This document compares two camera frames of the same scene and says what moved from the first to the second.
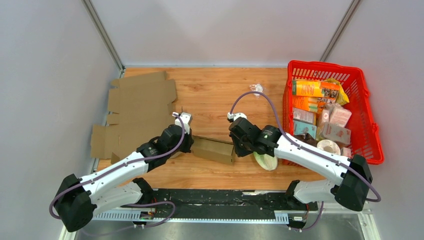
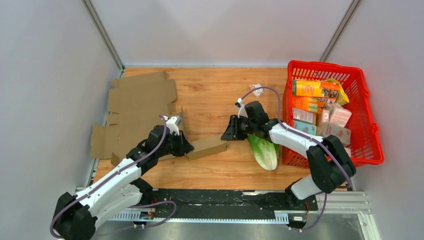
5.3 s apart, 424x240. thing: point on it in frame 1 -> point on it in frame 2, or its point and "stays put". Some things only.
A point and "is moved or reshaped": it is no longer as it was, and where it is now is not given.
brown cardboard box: (213, 149) is moved or reshaped
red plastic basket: (366, 145) stays put
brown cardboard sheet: (143, 104) stays put
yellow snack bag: (342, 98) stays put
